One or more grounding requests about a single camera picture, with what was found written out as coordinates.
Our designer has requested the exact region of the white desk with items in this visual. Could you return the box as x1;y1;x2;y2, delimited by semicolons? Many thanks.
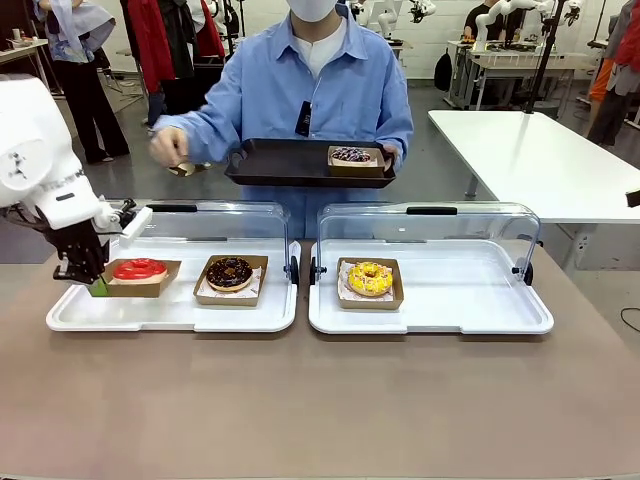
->
0;37;51;99

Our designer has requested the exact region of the white printed paper liner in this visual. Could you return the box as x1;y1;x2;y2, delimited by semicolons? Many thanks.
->
329;147;384;169
338;261;396;301
198;266;264;300

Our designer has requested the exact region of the red glazed donut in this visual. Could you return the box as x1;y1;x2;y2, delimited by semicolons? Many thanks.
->
112;257;169;285

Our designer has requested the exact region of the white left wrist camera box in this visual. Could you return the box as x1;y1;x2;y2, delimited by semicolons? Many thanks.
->
118;206;154;249

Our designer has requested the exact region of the person's right forearm blue sleeve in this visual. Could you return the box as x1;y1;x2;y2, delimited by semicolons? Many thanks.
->
152;107;241;146

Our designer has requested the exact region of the purple drizzled chocolate donut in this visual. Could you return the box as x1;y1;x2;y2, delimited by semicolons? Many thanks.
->
332;146;374;165

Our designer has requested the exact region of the person's right hand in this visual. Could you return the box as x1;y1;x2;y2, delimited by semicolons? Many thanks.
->
148;125;190;169

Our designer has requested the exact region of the black serving tray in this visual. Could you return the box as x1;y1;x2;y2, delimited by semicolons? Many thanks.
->
223;138;397;190

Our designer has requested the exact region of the red hanging garment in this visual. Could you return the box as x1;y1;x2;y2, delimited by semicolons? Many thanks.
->
127;0;226;96

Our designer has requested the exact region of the bystander in black trousers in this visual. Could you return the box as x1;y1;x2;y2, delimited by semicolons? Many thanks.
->
34;0;131;165

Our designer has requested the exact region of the chocolate sprinkled donut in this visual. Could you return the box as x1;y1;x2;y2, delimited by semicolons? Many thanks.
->
206;256;254;293

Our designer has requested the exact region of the gold mannequin base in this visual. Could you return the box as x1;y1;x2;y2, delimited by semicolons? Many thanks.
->
167;160;211;179

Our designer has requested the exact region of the seated person in black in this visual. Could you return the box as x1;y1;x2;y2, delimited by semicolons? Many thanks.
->
462;0;509;44

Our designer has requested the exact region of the person in blue shirt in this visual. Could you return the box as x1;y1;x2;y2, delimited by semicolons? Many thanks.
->
199;0;416;239

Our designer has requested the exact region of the white face mask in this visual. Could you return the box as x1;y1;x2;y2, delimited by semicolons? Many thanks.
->
289;0;341;24

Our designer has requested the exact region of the clear plastic display lid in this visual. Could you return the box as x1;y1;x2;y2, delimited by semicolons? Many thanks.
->
309;201;542;286
97;199;300;286

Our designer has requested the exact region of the white display tray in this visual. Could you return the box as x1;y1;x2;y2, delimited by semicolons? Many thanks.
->
45;238;302;334
308;239;555;335

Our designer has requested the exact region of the white table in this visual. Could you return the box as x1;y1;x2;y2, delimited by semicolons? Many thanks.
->
427;109;640;271

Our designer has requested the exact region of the black bag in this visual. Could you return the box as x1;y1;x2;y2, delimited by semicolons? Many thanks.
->
433;49;454;93

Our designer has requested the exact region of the white framed workbench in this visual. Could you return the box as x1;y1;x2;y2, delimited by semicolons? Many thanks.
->
447;39;609;109

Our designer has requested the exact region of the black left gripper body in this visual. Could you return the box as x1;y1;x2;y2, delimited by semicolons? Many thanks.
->
42;219;110;282

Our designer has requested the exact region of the bystander in orange clothes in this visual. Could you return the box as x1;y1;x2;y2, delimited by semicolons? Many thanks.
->
587;0;640;146

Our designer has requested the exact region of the black tripod stand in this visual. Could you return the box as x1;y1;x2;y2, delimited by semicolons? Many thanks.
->
522;0;571;119

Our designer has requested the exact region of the person's left forearm blue sleeve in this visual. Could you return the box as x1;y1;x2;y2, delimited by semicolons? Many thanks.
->
382;112;415;151

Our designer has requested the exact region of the yellow sprinkled donut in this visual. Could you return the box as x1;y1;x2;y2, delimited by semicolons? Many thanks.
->
347;261;395;298

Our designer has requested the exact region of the mannequin in dark clothes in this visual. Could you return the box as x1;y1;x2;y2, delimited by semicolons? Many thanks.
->
159;0;206;116

